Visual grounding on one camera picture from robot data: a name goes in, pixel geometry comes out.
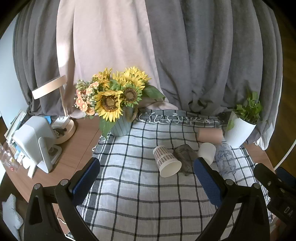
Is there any pink cup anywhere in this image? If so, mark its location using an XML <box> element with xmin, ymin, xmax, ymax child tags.
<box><xmin>198</xmin><ymin>128</ymin><xmax>223</xmax><ymax>143</ymax></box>

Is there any ribbed blue-green vase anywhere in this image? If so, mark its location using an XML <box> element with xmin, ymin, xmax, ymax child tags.
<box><xmin>110</xmin><ymin>107</ymin><xmax>136</xmax><ymax>137</ymax></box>

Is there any white cable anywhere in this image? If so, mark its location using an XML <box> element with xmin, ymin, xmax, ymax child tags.
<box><xmin>56</xmin><ymin>215</ymin><xmax>75</xmax><ymax>240</ymax></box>

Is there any striped cushion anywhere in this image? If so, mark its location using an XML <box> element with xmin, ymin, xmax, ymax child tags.
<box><xmin>2</xmin><ymin>194</ymin><xmax>24</xmax><ymax>239</ymax></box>

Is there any dark transparent plastic cup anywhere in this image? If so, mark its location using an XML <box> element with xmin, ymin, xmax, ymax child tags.
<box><xmin>173</xmin><ymin>144</ymin><xmax>197</xmax><ymax>175</ymax></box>

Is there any white charger plug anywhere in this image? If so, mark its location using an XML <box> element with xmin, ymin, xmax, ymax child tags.
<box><xmin>52</xmin><ymin>116</ymin><xmax>70</xmax><ymax>128</ymax></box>

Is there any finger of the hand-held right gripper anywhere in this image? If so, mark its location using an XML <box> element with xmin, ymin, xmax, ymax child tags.
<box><xmin>253</xmin><ymin>163</ymin><xmax>290</xmax><ymax>200</ymax></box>
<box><xmin>276</xmin><ymin>166</ymin><xmax>296</xmax><ymax>189</ymax></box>

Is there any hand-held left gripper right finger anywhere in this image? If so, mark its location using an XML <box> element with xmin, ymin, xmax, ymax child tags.
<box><xmin>193</xmin><ymin>157</ymin><xmax>271</xmax><ymax>241</ymax></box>

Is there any checked tablecloth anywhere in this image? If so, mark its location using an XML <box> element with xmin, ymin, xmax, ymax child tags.
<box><xmin>76</xmin><ymin>110</ymin><xmax>273</xmax><ymax>241</ymax></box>

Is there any white curved tube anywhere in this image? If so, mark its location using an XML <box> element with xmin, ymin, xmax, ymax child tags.
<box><xmin>274</xmin><ymin>138</ymin><xmax>296</xmax><ymax>172</ymax></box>

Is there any pink curtain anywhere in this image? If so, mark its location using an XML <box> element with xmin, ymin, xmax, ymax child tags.
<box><xmin>56</xmin><ymin>0</ymin><xmax>179</xmax><ymax>119</ymax></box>

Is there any plaid paper cup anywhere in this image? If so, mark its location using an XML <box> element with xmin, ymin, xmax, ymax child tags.
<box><xmin>153</xmin><ymin>145</ymin><xmax>182</xmax><ymax>178</ymax></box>

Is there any beige desk lamp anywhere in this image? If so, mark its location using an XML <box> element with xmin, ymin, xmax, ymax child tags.
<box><xmin>32</xmin><ymin>75</ymin><xmax>76</xmax><ymax>144</ymax></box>

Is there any grey curtain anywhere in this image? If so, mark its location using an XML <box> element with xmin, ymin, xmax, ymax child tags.
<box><xmin>13</xmin><ymin>0</ymin><xmax>77</xmax><ymax>116</ymax></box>
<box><xmin>146</xmin><ymin>0</ymin><xmax>284</xmax><ymax>150</ymax></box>

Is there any white paper cup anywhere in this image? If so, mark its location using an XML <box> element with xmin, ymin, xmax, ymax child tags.
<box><xmin>198</xmin><ymin>142</ymin><xmax>216</xmax><ymax>165</ymax></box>

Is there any white ribbed plant pot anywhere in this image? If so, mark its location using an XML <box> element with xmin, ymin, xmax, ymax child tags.
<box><xmin>224</xmin><ymin>111</ymin><xmax>257</xmax><ymax>149</ymax></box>

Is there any clear plastic bottle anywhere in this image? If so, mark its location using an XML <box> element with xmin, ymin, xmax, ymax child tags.
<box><xmin>215</xmin><ymin>142</ymin><xmax>237</xmax><ymax>178</ymax></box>

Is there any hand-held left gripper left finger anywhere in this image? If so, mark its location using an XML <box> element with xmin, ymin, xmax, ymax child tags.
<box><xmin>23</xmin><ymin>157</ymin><xmax>101</xmax><ymax>241</ymax></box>

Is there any sunflower bouquet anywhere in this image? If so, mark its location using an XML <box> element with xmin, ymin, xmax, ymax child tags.
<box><xmin>74</xmin><ymin>67</ymin><xmax>166</xmax><ymax>139</ymax></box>

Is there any stack of books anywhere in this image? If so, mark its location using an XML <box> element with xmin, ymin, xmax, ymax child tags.
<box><xmin>5</xmin><ymin>110</ymin><xmax>27</xmax><ymax>149</ymax></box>

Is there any green leafy plant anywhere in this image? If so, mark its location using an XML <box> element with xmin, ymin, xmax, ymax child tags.
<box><xmin>225</xmin><ymin>89</ymin><xmax>267</xmax><ymax>131</ymax></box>

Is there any white desktop appliance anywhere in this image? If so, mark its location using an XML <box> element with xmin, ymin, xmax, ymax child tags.
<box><xmin>13</xmin><ymin>116</ymin><xmax>62</xmax><ymax>173</ymax></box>

